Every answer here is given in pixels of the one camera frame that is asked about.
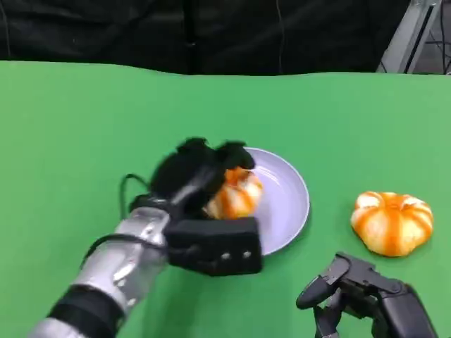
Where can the orange and white toy bread roll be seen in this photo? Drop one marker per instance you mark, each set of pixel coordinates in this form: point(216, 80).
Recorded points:
point(236, 197)
point(391, 223)

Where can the grey metal stand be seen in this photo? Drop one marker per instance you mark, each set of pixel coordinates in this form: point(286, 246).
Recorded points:
point(414, 35)

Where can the black backdrop curtain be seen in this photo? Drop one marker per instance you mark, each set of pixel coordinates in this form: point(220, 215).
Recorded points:
point(190, 33)

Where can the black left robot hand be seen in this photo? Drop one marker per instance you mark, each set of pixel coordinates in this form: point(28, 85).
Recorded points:
point(192, 174)

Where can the lilac plate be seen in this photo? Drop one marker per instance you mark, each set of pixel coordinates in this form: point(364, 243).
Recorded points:
point(278, 200)

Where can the green table cloth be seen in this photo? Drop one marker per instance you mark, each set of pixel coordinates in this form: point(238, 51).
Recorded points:
point(225, 116)

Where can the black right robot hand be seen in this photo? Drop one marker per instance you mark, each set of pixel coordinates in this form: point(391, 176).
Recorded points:
point(373, 295)

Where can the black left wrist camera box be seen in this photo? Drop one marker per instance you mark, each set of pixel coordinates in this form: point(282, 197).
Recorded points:
point(215, 244)

